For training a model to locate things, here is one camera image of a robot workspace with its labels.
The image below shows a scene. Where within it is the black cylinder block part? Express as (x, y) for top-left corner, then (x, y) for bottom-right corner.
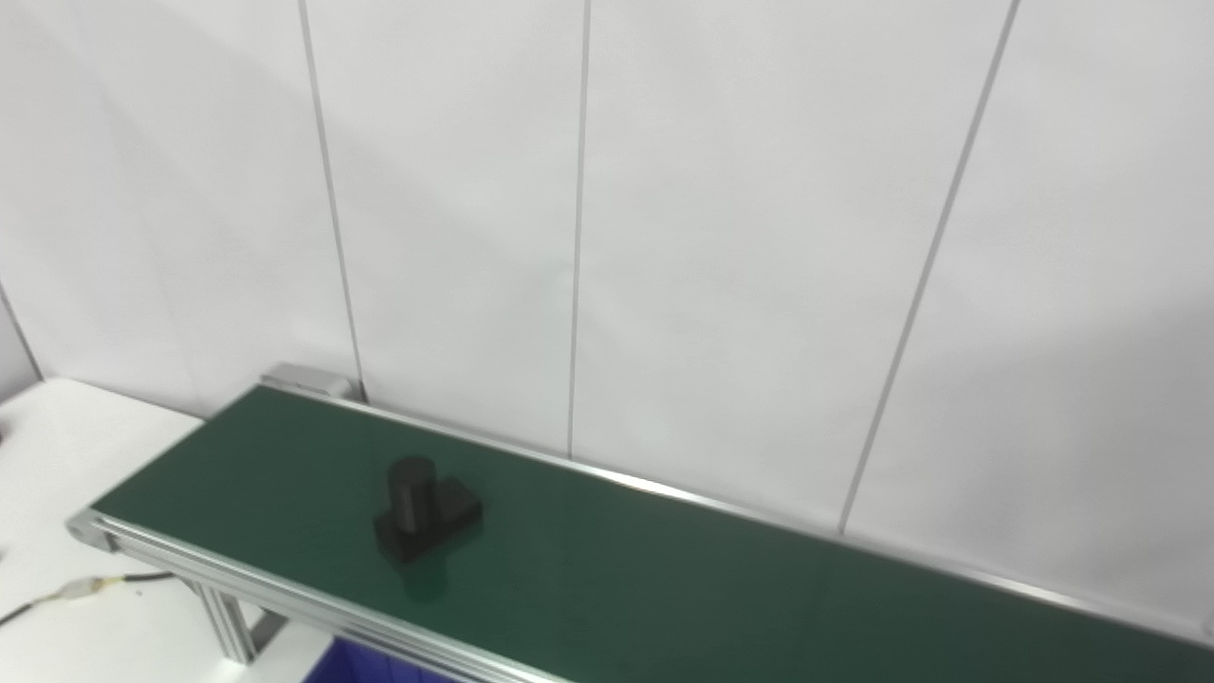
(373, 456), (485, 564)

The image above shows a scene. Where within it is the grey conveyor end cap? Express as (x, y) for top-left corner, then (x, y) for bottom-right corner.
(260, 362), (369, 405)

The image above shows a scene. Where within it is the blue plastic bin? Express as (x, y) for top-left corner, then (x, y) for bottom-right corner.
(302, 637), (449, 683)

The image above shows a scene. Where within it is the aluminium conveyor support leg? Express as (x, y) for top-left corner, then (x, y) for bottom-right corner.
(193, 579), (287, 665)

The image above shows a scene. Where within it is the green conveyor belt aluminium frame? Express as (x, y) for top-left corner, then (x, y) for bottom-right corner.
(66, 382), (1214, 683)

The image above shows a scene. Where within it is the black cable with white connector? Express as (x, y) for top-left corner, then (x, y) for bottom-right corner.
(0, 569), (177, 627)

